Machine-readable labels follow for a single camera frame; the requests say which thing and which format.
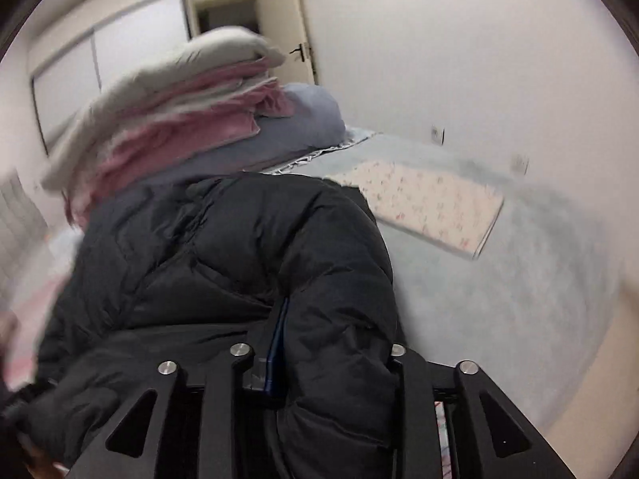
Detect black puffer jacket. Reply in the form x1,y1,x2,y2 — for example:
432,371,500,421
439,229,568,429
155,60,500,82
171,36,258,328
1,174,399,478

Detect person's left hand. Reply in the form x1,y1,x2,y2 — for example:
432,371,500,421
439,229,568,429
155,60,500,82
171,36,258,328
17,433,68,479

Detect patterned knit bedspread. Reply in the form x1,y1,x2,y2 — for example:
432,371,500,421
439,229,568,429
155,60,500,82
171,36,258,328
6,227,83,388

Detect floral folded cloth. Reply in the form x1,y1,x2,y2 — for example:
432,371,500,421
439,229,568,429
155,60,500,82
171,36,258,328
329,160,505,258

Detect grey quilted blanket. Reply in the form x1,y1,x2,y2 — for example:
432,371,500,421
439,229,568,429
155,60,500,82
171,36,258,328
0,172,48,310

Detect stack of folded bedding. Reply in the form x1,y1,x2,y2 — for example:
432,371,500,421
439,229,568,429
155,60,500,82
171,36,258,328
40,26,348,226

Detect light blue fuzzy blanket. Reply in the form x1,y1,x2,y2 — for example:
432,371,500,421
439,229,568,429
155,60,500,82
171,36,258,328
273,129,619,429

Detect white wardrobe with dark frame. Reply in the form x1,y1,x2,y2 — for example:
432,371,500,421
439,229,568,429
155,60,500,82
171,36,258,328
30,0,192,154

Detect white door with handle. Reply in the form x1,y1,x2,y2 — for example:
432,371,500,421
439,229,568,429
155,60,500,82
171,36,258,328
257,0,315,84

